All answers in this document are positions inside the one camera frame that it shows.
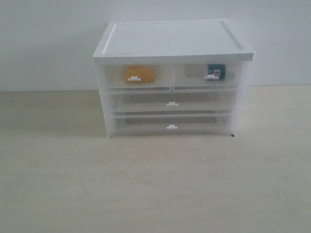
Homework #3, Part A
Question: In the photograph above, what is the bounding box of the yellow cheese wedge toy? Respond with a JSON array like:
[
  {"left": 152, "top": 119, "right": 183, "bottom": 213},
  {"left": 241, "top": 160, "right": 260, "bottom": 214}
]
[{"left": 124, "top": 66, "right": 156, "bottom": 84}]

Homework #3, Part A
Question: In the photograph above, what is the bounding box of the white blue medicine bottle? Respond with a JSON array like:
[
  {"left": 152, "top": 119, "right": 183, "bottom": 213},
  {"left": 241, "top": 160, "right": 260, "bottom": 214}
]
[{"left": 205, "top": 64, "right": 237, "bottom": 81}]

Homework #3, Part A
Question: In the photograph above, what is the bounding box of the clear bottom wide drawer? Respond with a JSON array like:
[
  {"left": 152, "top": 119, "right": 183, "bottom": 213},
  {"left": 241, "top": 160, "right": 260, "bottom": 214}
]
[{"left": 111, "top": 114, "right": 235, "bottom": 136}]

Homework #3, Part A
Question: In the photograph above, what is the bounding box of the clear wide drawer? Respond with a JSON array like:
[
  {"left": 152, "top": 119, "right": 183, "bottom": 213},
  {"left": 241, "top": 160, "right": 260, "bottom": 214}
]
[
  {"left": 110, "top": 91, "right": 238, "bottom": 113},
  {"left": 111, "top": 114, "right": 235, "bottom": 136}
]

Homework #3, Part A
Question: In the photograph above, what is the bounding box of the clear middle wide drawer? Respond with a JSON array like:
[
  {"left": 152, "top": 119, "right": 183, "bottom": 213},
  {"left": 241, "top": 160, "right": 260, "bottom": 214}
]
[{"left": 110, "top": 91, "right": 238, "bottom": 113}]

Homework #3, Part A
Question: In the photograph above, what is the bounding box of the white plastic drawer cabinet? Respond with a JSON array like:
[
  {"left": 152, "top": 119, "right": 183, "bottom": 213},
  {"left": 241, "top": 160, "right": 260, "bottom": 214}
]
[{"left": 93, "top": 19, "right": 255, "bottom": 138}]

